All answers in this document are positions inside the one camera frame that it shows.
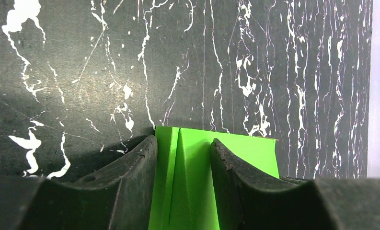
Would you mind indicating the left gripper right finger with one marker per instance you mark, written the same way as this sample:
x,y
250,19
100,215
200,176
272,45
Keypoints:
x,y
249,199

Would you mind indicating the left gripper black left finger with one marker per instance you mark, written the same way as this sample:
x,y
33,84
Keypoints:
x,y
115,197

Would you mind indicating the green paper box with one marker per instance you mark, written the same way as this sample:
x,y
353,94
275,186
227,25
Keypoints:
x,y
183,194

